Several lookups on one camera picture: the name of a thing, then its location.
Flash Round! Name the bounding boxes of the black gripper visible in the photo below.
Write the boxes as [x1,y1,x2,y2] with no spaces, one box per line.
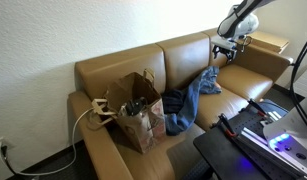
[210,34,240,64]

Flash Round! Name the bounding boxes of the blue denim jeans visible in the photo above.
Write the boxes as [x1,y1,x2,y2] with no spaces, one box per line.
[164,65,223,137]

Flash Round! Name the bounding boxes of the tan leather couch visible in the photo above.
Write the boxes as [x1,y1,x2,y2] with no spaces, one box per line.
[67,27,294,180]

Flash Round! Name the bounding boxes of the black folded cloth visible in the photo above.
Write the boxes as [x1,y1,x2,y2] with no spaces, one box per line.
[161,88,187,116]

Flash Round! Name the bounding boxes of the black perforated mounting board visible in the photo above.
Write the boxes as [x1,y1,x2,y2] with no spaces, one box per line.
[222,106,307,180]

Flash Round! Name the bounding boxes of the black robot table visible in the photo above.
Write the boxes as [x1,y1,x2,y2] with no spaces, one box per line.
[181,98,307,180]

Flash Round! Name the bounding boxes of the black object inside bag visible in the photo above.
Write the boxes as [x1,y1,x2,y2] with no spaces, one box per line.
[125,97,149,118]

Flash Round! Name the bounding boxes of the brown paper grocery bag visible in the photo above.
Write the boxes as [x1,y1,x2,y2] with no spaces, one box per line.
[87,68,167,155]

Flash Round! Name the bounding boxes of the black clamp with orange handle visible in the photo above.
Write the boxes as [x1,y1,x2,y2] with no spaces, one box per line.
[211,113,239,138]
[247,98,269,116]

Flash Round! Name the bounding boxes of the thick black cable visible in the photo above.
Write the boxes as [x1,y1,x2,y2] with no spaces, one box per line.
[289,31,307,128]

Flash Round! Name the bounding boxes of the white cable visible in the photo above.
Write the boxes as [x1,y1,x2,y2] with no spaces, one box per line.
[0,107,96,177]

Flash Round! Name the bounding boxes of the black plug with cable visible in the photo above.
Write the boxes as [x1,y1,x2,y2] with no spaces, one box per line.
[0,144,19,178]

